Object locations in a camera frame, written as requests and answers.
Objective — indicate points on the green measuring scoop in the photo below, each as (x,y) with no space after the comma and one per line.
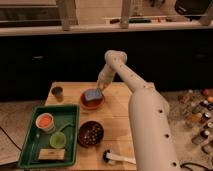
(59,139)

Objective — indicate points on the white cup orange inside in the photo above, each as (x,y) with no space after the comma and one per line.
(45,122)

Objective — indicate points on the spice bottle orange content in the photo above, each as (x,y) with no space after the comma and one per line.
(197,119)

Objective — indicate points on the dark brown speckled bowl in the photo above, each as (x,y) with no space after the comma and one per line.
(90,134)

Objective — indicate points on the spice bottle black cap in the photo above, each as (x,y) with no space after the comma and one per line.
(201,137)

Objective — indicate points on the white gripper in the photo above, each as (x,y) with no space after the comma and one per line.
(105,77)

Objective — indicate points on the wooden post left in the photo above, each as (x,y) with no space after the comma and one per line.
(67,13)

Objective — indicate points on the small dark cup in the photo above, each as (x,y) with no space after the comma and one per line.
(57,92)

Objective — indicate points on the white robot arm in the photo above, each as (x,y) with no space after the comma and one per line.
(148,110)

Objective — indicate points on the white handled black brush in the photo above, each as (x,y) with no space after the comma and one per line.
(112,158)

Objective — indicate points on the tan wooden block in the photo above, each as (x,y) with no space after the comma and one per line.
(51,154)

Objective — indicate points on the green plastic tray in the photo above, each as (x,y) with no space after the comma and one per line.
(66,116)

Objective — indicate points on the wooden post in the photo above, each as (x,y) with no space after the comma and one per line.
(125,14)
(67,13)

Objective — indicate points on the wooden post middle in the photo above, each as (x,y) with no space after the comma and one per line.
(125,14)

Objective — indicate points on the blue sponge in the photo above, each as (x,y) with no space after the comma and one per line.
(93,94)

